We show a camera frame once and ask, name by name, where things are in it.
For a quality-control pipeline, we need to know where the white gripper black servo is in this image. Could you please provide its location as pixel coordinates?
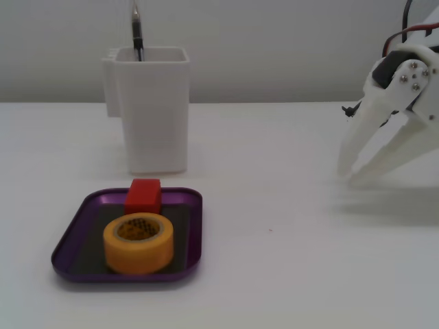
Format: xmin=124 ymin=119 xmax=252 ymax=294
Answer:
xmin=337 ymin=43 xmax=439 ymax=188

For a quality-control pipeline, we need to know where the red rectangular cube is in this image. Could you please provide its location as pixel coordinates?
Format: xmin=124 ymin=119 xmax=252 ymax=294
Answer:
xmin=124 ymin=178 xmax=163 ymax=216

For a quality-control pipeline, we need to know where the white plastic box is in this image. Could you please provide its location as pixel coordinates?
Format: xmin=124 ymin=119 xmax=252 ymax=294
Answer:
xmin=101 ymin=47 xmax=191 ymax=175

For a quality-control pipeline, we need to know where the black ballpoint pen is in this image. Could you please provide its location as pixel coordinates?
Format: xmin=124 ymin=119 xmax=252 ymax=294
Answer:
xmin=131 ymin=0 xmax=145 ymax=62

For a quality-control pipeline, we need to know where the yellow tape roll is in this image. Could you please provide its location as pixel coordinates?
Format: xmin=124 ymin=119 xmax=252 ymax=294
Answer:
xmin=103 ymin=212 xmax=175 ymax=275

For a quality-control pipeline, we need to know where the purple metal tray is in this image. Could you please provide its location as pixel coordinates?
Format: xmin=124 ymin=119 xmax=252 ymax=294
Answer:
xmin=51 ymin=186 xmax=204 ymax=284

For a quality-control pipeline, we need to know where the red white black servo wire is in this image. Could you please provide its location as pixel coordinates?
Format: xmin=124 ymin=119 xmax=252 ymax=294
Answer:
xmin=381 ymin=21 xmax=439 ymax=58

